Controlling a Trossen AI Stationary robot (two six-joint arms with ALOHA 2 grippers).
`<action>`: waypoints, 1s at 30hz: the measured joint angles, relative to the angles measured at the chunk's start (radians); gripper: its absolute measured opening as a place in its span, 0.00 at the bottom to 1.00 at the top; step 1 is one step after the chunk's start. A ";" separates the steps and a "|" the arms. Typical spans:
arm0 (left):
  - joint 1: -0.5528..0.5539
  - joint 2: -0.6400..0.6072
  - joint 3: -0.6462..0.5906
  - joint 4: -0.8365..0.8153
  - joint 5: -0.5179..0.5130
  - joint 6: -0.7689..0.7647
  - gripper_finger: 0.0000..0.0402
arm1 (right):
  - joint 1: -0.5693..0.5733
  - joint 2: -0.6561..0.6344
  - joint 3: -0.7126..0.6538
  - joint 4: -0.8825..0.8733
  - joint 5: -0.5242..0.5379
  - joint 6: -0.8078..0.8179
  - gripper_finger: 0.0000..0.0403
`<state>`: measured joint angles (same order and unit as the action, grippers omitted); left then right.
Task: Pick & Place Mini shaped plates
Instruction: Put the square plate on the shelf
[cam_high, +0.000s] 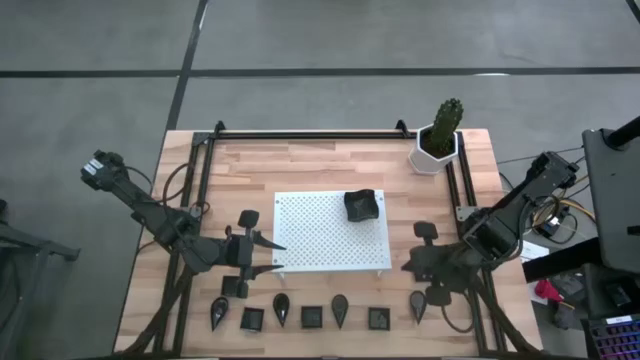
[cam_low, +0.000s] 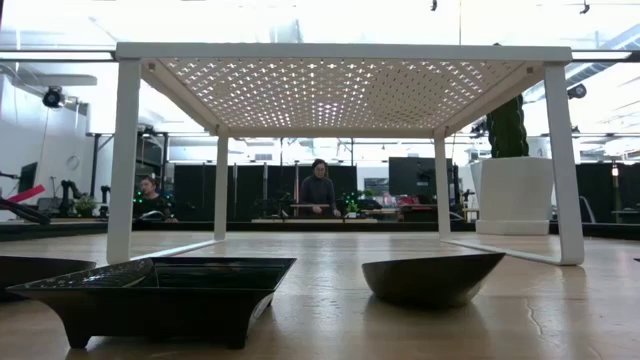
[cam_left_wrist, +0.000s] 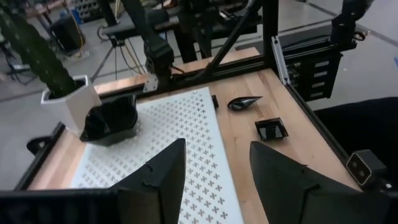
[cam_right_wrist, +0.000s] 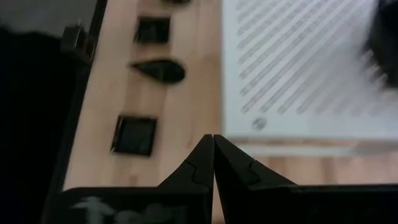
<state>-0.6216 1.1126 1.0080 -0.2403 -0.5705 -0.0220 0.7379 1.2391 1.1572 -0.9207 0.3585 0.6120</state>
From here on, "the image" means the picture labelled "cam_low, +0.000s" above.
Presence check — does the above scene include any black curved bar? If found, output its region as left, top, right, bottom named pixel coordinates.
left=0, top=195, right=52, bottom=226

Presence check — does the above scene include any seated person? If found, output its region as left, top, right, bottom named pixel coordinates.
left=133, top=175, right=179, bottom=224

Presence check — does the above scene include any black aluminium table frame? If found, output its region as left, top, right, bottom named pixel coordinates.
left=0, top=219, right=640, bottom=242

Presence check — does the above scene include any red bar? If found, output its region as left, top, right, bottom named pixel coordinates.
left=7, top=183, right=47, bottom=205

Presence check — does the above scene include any white hexagonal plant pot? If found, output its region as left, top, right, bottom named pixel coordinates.
left=469, top=156, right=556, bottom=237

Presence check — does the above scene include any green cactus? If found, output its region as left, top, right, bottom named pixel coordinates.
left=485, top=93, right=530, bottom=160

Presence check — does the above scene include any standing person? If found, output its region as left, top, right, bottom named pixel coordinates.
left=298, top=158, right=342, bottom=220

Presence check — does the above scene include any small black square plate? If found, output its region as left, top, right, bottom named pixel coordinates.
left=5, top=256, right=298, bottom=350

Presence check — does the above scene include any black partition wall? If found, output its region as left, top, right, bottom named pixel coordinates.
left=172, top=163, right=359, bottom=221
left=574, top=162, right=640, bottom=224

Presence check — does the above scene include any black monitor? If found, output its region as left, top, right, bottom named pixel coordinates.
left=18, top=161, right=39, bottom=194
left=388, top=156, right=454, bottom=197

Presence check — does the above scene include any white perforated metal shelf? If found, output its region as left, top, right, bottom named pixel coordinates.
left=106, top=41, right=586, bottom=267

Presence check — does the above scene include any black teardrop plate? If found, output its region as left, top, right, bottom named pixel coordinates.
left=0, top=255, right=97, bottom=303
left=360, top=252, right=506, bottom=309

